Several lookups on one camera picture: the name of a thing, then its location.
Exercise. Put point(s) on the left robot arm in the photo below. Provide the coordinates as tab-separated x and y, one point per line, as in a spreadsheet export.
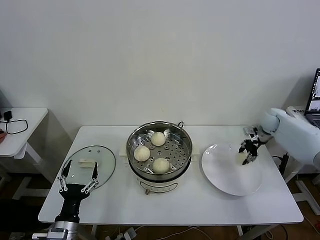
68	226

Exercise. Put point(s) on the glass pot lid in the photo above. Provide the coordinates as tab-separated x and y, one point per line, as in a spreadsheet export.
85	163

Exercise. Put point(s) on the stainless steel steamer basket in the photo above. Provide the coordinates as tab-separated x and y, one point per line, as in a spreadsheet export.
175	152

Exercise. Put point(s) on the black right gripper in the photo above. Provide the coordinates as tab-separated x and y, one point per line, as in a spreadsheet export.
251	145

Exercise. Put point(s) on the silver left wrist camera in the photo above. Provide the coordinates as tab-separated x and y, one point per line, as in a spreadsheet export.
58	233

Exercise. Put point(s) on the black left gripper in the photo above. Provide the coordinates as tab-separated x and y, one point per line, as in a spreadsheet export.
72	195

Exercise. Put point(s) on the white power strip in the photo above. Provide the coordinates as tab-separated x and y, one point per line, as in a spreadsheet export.
127	235

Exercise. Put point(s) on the white round plate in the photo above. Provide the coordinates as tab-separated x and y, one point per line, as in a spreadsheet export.
225	175

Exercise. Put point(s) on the open black laptop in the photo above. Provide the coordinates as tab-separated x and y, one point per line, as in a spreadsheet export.
315	87

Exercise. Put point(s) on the white side table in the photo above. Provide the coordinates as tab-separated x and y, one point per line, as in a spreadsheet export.
25	140

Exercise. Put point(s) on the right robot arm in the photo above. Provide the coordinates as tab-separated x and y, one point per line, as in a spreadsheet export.
295	130

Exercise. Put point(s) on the red flat object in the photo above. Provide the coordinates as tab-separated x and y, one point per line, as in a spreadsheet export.
2	135

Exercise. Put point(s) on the white steamed baozi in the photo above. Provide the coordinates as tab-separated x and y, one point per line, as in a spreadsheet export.
158	138
240	159
161	165
142	153

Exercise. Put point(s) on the white printed label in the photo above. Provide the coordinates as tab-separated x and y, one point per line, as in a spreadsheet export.
298	111

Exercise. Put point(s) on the white side desk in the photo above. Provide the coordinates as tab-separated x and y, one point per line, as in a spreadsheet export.
306	195

